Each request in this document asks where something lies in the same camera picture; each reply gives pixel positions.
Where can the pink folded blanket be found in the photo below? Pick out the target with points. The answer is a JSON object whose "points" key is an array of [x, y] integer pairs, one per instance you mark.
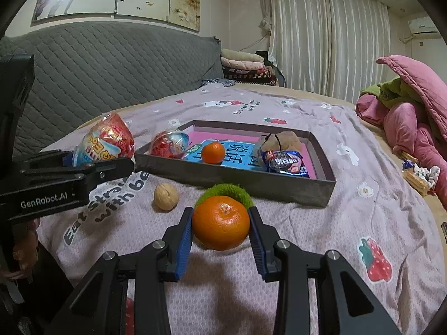
{"points": [[244, 65]]}

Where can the red snack packet in box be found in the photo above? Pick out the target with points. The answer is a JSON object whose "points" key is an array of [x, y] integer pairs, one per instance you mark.
{"points": [[167, 144]]}

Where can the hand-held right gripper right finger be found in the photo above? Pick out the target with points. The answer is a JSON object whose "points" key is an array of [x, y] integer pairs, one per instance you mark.
{"points": [[259, 251]]}

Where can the walnut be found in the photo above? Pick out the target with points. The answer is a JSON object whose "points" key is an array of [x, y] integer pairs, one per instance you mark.
{"points": [[166, 197]]}

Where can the grey quilted headboard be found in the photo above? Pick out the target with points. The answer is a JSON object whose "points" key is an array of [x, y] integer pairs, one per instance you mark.
{"points": [[104, 69]]}

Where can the wicker basket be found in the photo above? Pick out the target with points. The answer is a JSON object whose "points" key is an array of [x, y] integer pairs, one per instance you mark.
{"points": [[417, 183]]}

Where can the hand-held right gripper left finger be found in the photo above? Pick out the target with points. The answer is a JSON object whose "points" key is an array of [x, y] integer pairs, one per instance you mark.
{"points": [[184, 247]]}

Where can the blue snack packet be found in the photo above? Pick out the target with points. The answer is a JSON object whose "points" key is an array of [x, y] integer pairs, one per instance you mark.
{"points": [[284, 164]]}

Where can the dark patterned folded blanket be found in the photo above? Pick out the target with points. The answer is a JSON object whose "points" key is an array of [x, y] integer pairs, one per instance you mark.
{"points": [[251, 75]]}

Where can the large red egg toy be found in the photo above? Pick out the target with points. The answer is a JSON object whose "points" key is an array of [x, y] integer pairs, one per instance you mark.
{"points": [[104, 139]]}

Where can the white curtain tassel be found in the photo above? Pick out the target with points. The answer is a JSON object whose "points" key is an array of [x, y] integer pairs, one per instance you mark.
{"points": [[266, 23]]}

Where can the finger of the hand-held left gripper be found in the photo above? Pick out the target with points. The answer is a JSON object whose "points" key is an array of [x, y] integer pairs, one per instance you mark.
{"points": [[111, 171], [49, 157]]}

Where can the pink and blue book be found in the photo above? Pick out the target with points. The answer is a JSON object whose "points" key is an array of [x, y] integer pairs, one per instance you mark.
{"points": [[239, 155]]}

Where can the person's left hand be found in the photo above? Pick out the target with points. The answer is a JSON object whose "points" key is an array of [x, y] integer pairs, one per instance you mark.
{"points": [[26, 251]]}

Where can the small blue wrapper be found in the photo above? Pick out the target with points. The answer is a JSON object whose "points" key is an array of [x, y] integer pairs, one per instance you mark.
{"points": [[408, 164]]}

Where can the pink quilt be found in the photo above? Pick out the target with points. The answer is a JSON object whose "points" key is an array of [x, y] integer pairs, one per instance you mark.
{"points": [[408, 122]]}

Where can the white floral cloth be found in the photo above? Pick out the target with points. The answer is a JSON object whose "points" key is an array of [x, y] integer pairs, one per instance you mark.
{"points": [[427, 174]]}

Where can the grey shallow cardboard box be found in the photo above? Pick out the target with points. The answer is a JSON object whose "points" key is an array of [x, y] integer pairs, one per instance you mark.
{"points": [[244, 185]]}

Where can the white curtain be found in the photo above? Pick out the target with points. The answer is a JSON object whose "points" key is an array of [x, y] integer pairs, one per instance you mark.
{"points": [[324, 35]]}

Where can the dark floral cloth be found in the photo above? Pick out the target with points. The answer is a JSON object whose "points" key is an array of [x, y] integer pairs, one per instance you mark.
{"points": [[218, 82]]}

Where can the beige mesh pouch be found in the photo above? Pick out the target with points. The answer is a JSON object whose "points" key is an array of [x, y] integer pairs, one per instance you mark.
{"points": [[284, 140]]}

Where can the pink strawberry printed bedsheet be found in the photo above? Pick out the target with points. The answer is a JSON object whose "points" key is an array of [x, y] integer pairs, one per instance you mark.
{"points": [[314, 223]]}

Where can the beige folded blanket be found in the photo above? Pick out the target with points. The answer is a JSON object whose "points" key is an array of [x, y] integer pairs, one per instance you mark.
{"points": [[241, 56]]}

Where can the green blanket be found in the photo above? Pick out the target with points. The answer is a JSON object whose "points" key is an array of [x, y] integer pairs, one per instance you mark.
{"points": [[391, 89]]}

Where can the white air conditioner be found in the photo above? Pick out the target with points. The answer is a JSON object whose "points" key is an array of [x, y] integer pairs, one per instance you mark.
{"points": [[424, 26]]}

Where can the large orange mandarin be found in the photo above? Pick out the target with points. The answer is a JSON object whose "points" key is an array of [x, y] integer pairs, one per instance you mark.
{"points": [[220, 223]]}

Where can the small orange mandarin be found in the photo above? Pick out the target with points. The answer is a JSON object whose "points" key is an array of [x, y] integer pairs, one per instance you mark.
{"points": [[213, 153]]}

